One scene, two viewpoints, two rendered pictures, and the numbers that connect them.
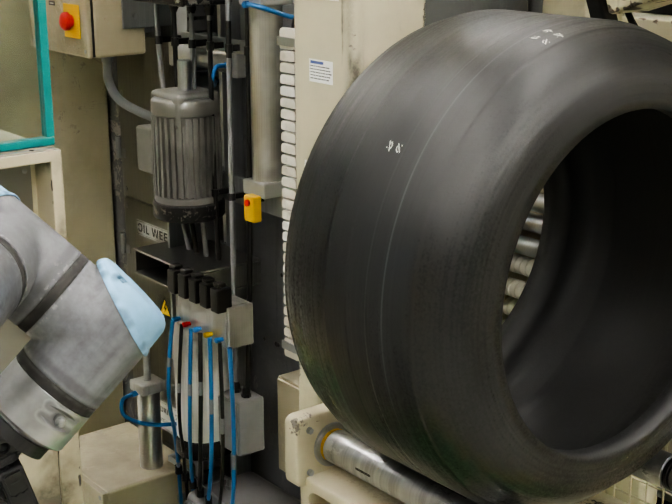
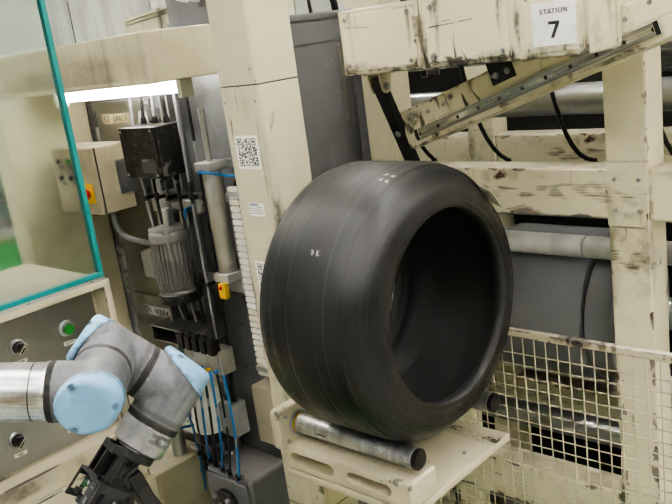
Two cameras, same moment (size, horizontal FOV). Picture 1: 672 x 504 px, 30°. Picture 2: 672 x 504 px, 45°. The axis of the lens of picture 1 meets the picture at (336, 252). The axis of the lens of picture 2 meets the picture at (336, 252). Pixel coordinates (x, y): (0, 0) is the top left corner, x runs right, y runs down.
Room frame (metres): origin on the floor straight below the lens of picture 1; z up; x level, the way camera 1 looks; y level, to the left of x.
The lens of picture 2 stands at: (-0.17, 0.09, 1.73)
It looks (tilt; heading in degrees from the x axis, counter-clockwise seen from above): 15 degrees down; 353
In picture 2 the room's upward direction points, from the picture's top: 8 degrees counter-clockwise
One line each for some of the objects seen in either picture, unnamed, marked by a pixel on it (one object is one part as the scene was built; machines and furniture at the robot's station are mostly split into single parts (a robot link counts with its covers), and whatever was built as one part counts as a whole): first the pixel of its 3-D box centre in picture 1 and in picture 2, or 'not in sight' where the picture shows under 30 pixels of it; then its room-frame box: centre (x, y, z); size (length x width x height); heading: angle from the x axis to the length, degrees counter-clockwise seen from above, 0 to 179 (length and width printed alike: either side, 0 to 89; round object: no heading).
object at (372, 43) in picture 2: not in sight; (481, 26); (1.57, -0.52, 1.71); 0.61 x 0.25 x 0.15; 38
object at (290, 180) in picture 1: (304, 197); (256, 281); (1.72, 0.04, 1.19); 0.05 x 0.04 x 0.48; 128
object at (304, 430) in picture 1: (405, 414); (336, 396); (1.63, -0.10, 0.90); 0.40 x 0.03 x 0.10; 128
